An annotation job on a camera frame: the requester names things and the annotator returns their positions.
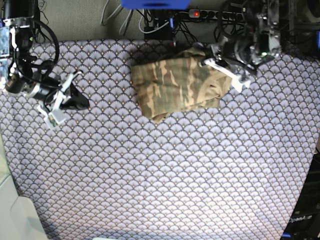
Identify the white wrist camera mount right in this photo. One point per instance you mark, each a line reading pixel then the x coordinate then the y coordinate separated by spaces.
pixel 54 116

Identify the blue mount plate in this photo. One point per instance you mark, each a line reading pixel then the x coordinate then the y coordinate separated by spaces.
pixel 155 4

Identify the white plastic bin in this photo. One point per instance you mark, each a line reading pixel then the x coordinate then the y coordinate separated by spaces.
pixel 18 217

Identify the purple fan-pattern tablecloth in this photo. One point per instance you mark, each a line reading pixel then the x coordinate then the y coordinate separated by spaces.
pixel 232 173

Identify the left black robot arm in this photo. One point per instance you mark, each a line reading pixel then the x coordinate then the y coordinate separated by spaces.
pixel 260 41

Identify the blue vertical clamp post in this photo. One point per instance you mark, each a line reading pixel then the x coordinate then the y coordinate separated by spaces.
pixel 171 27

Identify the black power strip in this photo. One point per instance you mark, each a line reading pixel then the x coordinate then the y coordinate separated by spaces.
pixel 215 15

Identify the black OpenArm box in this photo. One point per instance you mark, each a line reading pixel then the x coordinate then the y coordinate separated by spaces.
pixel 304 223

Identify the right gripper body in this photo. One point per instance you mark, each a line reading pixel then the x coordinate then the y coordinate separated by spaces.
pixel 45 92

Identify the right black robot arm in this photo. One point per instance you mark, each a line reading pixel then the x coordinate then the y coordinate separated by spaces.
pixel 19 24

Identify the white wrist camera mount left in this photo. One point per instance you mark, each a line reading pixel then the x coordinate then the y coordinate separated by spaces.
pixel 237 80

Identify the camouflage T-shirt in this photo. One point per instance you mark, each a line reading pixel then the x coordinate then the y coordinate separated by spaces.
pixel 178 83

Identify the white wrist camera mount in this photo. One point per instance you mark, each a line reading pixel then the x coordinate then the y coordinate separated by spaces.
pixel 237 80
pixel 54 116

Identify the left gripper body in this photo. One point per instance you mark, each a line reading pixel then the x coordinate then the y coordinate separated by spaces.
pixel 235 52

